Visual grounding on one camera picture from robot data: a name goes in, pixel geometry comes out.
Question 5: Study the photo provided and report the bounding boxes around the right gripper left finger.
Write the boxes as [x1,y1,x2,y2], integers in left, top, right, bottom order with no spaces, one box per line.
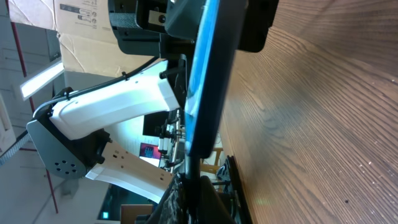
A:
[148,174,187,224]

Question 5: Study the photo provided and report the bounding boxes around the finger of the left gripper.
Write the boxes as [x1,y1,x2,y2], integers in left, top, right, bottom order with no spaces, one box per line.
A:
[238,0,279,52]

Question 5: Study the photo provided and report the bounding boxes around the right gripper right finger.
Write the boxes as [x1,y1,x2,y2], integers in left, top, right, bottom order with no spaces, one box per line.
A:
[198,175,236,224]

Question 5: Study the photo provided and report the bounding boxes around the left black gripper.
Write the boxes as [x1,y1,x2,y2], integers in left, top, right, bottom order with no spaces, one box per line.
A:
[108,0,206,58]

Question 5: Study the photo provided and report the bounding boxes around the Samsung Galaxy smartphone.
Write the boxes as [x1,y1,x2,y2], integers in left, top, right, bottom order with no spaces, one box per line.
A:
[184,0,246,158]

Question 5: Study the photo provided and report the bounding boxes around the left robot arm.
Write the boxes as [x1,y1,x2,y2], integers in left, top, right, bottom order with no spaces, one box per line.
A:
[27,0,278,202]

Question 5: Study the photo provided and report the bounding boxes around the background monitor screen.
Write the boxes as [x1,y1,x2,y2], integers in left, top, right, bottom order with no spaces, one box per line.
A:
[139,143,161,167]

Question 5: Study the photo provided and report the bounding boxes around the cardboard backdrop panel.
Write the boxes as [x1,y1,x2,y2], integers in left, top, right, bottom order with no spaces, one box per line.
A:
[8,0,151,77]

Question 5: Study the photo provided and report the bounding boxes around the ceiling light panel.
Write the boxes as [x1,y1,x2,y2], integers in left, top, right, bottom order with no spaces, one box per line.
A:
[20,58,65,101]

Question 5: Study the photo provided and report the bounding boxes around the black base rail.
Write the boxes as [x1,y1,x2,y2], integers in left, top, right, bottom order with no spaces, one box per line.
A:
[225,156,253,224]

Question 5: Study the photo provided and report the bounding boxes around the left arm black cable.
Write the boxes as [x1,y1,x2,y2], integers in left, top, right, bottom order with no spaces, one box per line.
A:
[32,55,161,118]

